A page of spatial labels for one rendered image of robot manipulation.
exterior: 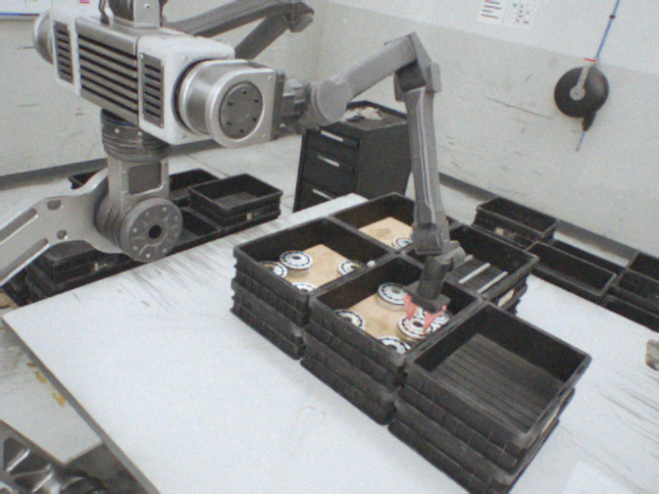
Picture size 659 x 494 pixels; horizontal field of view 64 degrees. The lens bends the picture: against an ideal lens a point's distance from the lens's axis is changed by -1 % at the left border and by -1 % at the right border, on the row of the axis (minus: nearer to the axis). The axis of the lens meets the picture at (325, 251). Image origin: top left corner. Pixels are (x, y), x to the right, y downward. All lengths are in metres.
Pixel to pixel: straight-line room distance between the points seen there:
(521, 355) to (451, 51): 3.75
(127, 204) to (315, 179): 2.22
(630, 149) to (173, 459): 3.93
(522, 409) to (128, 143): 1.03
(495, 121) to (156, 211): 3.95
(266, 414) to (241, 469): 0.17
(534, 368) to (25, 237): 1.22
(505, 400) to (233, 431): 0.64
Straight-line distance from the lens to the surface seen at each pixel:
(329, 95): 0.98
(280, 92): 0.90
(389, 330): 1.45
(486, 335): 1.54
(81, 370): 1.47
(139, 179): 1.13
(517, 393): 1.40
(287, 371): 1.45
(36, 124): 4.19
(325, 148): 3.15
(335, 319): 1.28
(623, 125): 4.51
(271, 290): 1.44
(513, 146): 4.76
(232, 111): 0.84
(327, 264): 1.68
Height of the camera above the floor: 1.67
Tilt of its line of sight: 29 degrees down
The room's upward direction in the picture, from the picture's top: 9 degrees clockwise
